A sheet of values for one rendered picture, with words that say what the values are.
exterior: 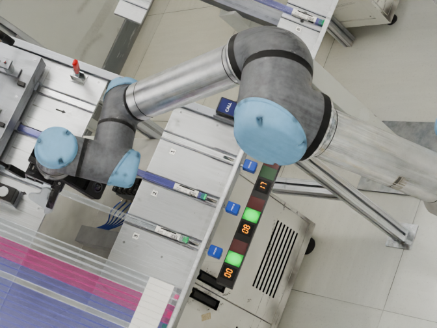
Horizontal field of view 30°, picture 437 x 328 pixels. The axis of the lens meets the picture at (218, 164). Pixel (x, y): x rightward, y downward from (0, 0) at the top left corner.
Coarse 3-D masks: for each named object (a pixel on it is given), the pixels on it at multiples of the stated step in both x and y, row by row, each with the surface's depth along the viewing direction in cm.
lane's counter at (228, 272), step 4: (224, 264) 187; (224, 268) 186; (228, 268) 186; (232, 268) 186; (224, 272) 186; (228, 272) 186; (232, 272) 186; (220, 276) 186; (224, 276) 186; (228, 276) 186; (232, 276) 186; (232, 280) 185
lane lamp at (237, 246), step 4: (236, 240) 188; (232, 244) 188; (236, 244) 188; (240, 244) 188; (244, 244) 188; (232, 248) 188; (236, 248) 188; (240, 248) 188; (244, 248) 188; (236, 252) 187; (240, 252) 187; (244, 252) 187
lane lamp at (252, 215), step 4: (248, 208) 190; (248, 212) 190; (252, 212) 190; (256, 212) 190; (260, 212) 190; (244, 216) 190; (248, 216) 190; (252, 216) 190; (256, 216) 190; (248, 220) 189; (252, 220) 189; (256, 220) 189
